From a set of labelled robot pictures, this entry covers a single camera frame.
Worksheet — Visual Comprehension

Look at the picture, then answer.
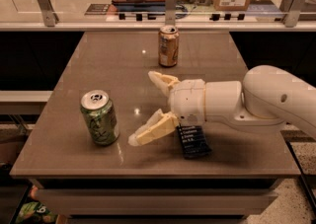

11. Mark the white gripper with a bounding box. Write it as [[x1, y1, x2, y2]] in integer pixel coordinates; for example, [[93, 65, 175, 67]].
[[128, 71, 205, 146]]

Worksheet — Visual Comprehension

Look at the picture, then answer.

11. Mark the green soda can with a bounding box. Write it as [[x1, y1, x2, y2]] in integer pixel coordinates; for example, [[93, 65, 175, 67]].
[[80, 90, 119, 146]]

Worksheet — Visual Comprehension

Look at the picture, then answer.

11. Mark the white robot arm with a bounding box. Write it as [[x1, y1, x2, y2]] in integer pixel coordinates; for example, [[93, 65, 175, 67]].
[[128, 65, 316, 146]]

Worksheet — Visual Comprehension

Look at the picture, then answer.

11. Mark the orange soda can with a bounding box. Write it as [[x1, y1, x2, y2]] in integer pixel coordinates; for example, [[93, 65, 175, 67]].
[[158, 25, 180, 67]]

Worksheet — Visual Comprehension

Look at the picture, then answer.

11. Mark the blue snack bar wrapper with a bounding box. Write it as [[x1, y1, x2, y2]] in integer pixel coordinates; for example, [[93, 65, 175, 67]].
[[176, 125, 211, 159]]

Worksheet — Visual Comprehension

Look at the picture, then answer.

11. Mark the table drawer front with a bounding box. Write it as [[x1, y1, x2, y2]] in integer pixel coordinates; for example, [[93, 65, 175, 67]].
[[36, 189, 277, 216]]

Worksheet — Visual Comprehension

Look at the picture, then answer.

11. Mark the green snack bag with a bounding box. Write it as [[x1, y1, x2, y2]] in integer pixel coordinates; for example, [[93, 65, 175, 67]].
[[15, 201, 57, 224]]

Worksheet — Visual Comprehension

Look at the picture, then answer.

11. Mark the middle metal railing bracket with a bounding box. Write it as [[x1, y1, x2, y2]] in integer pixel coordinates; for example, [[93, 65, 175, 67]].
[[165, 0, 177, 26]]

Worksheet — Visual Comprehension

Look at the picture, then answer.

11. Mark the metal railing bracket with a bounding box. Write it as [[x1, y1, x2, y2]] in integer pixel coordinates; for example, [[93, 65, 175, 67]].
[[37, 0, 59, 27], [283, 0, 305, 28], [165, 0, 177, 26]]

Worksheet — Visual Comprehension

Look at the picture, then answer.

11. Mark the right metal railing bracket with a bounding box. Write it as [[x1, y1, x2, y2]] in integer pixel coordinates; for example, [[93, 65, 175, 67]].
[[283, 0, 305, 28]]

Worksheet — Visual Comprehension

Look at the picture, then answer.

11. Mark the left metal railing bracket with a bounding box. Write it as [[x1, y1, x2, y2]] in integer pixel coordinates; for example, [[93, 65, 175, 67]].
[[37, 0, 59, 27]]

